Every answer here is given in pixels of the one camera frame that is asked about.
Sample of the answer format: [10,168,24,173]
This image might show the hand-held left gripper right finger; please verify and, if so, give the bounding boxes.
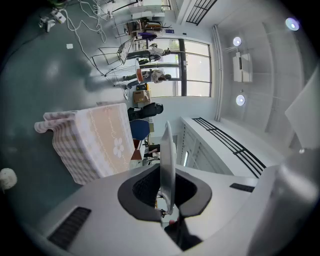
[174,165,283,256]

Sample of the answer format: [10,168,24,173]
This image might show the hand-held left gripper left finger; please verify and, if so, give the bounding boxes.
[33,163,184,256]

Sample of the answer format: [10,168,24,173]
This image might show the small table with checked cloth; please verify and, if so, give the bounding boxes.
[34,101,136,186]

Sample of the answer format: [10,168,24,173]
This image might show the black ceiling vent grille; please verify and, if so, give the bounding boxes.
[186,0,218,26]
[191,117,267,179]

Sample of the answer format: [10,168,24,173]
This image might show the brown wooden desk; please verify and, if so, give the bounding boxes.
[131,139,142,161]

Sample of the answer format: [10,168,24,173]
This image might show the blue padded chair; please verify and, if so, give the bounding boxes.
[129,119,151,141]

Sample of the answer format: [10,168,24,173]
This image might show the white waste basket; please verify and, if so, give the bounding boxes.
[0,167,18,191]

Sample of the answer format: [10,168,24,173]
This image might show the brown cardboard box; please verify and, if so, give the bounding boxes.
[132,90,152,104]

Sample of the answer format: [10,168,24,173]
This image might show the white ceiling pipes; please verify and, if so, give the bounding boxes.
[211,24,224,123]

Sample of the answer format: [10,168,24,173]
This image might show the white ceiling air conditioner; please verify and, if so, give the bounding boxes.
[232,51,254,83]

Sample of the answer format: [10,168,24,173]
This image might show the large glass window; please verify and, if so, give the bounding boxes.
[133,37,213,98]

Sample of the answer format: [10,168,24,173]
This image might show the cluster of white power strips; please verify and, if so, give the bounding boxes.
[38,8,67,33]

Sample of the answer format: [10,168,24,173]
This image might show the wire frame chair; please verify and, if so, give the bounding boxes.
[91,36,136,67]

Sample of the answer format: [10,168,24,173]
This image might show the white floor cables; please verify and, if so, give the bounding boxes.
[58,0,109,66]

